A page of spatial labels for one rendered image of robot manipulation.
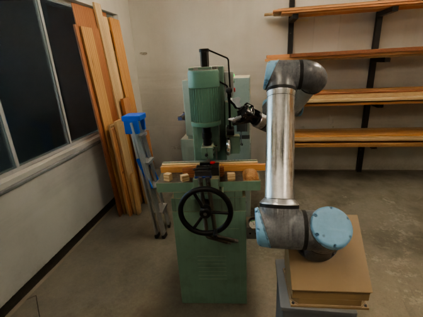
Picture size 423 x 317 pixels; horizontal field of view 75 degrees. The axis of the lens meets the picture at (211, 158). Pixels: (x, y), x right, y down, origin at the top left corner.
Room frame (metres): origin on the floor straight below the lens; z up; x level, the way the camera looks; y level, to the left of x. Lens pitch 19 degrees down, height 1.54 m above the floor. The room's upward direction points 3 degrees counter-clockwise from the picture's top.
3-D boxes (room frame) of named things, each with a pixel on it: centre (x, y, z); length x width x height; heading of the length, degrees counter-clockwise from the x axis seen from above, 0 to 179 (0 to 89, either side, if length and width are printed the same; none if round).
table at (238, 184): (1.49, 0.02, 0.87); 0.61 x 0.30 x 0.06; 86
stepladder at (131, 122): (2.33, 0.59, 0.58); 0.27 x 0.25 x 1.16; 83
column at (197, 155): (1.89, 0.00, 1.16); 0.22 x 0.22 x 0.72; 86
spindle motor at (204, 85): (1.60, 0.02, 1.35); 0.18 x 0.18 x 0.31
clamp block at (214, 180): (1.41, 0.03, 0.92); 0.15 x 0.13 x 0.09; 86
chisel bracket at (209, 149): (1.62, 0.02, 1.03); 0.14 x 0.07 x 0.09; 176
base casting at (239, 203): (1.72, 0.01, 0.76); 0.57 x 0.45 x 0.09; 176
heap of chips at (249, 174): (1.49, -0.22, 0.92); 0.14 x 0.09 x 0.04; 176
